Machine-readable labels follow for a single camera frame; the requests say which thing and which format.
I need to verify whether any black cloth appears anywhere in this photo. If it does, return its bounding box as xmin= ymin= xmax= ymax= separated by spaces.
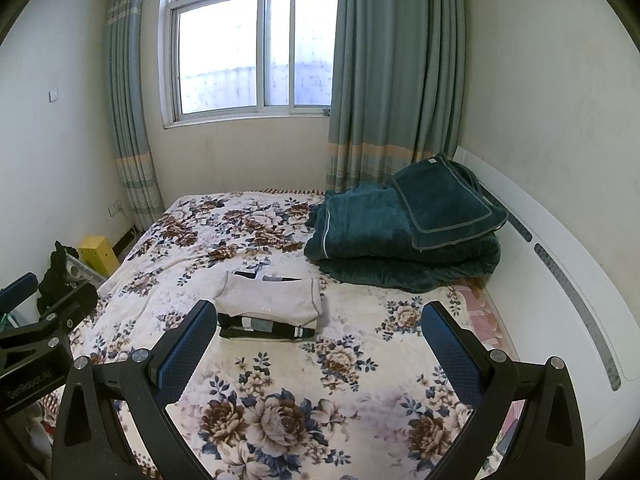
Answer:
xmin=37 ymin=241 xmax=83 ymax=311

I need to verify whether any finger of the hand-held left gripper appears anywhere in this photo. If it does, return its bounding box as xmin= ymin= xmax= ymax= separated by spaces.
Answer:
xmin=0 ymin=283 xmax=99 ymax=369
xmin=0 ymin=272 xmax=40 ymax=314

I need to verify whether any wide teal curtain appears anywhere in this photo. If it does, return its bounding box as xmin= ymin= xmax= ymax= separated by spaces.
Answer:
xmin=325 ymin=0 xmax=467 ymax=193

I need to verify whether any floral blanket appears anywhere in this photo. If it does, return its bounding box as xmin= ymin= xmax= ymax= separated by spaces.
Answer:
xmin=50 ymin=190 xmax=506 ymax=480

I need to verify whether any white plastic rack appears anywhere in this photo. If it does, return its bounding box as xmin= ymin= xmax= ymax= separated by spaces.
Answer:
xmin=65 ymin=255 xmax=108 ymax=281

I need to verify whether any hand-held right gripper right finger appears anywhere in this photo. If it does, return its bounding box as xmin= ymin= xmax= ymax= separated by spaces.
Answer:
xmin=421 ymin=301 xmax=587 ymax=480

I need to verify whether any narrow teal curtain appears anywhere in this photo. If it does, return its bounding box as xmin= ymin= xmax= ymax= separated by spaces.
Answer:
xmin=103 ymin=0 xmax=166 ymax=233

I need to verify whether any teal folded quilt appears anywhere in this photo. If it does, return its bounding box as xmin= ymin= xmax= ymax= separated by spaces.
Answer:
xmin=304 ymin=182 xmax=502 ymax=295

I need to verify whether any white long-sleeve sweater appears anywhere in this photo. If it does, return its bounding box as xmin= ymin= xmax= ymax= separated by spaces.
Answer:
xmin=214 ymin=271 xmax=327 ymax=328

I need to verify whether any yellow box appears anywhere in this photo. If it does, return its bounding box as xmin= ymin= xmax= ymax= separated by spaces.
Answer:
xmin=77 ymin=235 xmax=120 ymax=277

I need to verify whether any beige folded garment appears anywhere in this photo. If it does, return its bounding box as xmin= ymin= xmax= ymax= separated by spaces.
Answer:
xmin=220 ymin=332 xmax=313 ymax=345

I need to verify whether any teal pillow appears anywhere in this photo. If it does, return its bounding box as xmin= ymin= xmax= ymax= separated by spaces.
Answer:
xmin=391 ymin=154 xmax=510 ymax=252

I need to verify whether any white framed window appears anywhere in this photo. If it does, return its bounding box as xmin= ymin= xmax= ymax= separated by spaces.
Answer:
xmin=159 ymin=0 xmax=341 ymax=128

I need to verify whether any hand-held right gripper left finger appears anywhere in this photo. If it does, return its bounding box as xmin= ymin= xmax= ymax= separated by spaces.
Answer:
xmin=50 ymin=300 xmax=218 ymax=480

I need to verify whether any pink checked sheet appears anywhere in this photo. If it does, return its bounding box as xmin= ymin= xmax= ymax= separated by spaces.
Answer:
xmin=450 ymin=282 xmax=528 ymax=466

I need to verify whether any white headboard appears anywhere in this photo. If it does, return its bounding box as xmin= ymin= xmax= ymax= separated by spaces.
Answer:
xmin=452 ymin=146 xmax=640 ymax=466

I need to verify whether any dark striped folded sweater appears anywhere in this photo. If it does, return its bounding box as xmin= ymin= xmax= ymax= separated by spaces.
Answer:
xmin=217 ymin=271 xmax=318 ymax=341

